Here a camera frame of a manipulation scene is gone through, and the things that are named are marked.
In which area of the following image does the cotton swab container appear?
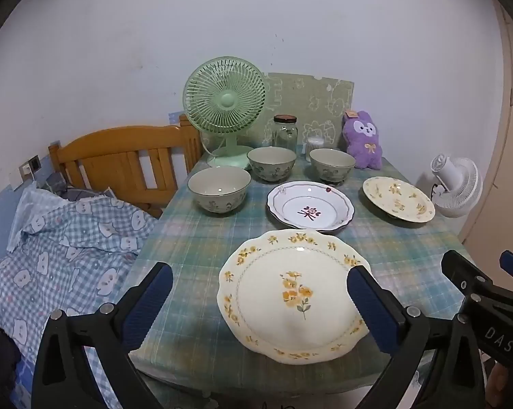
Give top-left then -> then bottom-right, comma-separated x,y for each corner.
305,135 -> 325,163

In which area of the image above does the wooden headboard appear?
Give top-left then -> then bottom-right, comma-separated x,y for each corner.
48,115 -> 204,218

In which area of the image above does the small white fan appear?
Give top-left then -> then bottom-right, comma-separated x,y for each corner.
430,153 -> 483,219

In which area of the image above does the wall socket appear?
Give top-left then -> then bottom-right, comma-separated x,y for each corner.
20,155 -> 42,182

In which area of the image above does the glass jar with black lid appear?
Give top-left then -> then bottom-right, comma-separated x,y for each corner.
273,114 -> 299,152

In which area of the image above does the large yellow floral plate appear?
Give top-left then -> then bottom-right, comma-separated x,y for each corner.
218,229 -> 374,366

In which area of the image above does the green desk fan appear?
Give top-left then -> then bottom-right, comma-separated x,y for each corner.
182,56 -> 266,169

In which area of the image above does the green printed mat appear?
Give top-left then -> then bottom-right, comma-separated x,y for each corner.
256,72 -> 354,154

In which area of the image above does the white plate with purple flower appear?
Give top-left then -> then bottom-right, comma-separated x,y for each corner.
267,181 -> 354,233

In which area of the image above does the small yellow floral plate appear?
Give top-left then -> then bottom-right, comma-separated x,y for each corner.
362,176 -> 435,223

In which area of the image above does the purple plush rabbit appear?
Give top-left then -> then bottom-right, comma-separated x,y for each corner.
342,111 -> 384,170

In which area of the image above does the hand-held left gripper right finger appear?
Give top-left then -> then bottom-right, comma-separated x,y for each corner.
347,264 -> 486,409

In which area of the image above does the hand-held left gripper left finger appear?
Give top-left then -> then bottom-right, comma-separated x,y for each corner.
32,262 -> 174,409

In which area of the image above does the grey-green floral ceramic bowl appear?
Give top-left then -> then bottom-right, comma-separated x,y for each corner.
187,167 -> 251,214
309,148 -> 356,186
247,147 -> 297,182

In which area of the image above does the grey cloth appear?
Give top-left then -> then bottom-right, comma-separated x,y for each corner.
39,175 -> 112,202

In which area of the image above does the beige door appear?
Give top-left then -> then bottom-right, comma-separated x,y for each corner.
459,0 -> 513,265

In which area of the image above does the plaid green tablecloth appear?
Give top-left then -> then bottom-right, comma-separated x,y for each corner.
129,153 -> 479,397

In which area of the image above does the blue checkered blanket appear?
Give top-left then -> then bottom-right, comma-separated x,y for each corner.
0,185 -> 159,409

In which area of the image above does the white fan cable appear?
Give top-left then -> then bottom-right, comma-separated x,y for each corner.
200,131 -> 218,159

